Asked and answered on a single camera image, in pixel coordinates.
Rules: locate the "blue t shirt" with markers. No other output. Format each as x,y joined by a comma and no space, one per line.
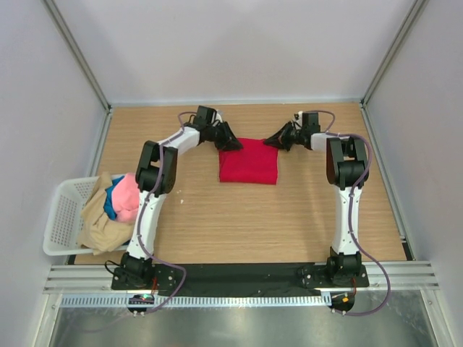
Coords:
108,204

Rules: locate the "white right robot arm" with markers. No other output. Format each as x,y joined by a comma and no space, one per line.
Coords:
347,169

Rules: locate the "right aluminium corner post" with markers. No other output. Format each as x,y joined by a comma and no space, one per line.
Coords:
412,15

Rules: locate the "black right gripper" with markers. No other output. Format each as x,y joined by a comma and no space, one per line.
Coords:
288,134

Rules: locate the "left aluminium corner post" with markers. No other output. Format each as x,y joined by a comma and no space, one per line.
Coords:
73,46

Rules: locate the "aluminium corner post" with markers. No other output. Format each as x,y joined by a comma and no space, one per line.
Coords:
73,46
412,15

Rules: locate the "aluminium frame rail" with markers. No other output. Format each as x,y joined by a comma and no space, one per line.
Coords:
79,279

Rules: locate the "white slotted cable duct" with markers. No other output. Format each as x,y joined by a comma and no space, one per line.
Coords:
144,301

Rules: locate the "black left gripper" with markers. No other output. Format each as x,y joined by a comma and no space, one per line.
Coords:
221,134

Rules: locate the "pink t shirt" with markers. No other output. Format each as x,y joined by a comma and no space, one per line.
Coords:
125,198

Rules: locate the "red polo shirt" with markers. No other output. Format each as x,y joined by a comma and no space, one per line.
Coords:
255,163

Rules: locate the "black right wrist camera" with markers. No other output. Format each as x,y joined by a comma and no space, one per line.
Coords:
307,121

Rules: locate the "white plastic laundry basket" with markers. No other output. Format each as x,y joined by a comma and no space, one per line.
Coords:
64,221

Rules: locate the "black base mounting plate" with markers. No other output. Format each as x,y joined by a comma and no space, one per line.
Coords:
238,280

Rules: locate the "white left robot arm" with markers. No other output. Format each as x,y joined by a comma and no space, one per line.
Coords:
155,177

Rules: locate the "beige t shirt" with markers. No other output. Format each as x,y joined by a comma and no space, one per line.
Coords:
99,232

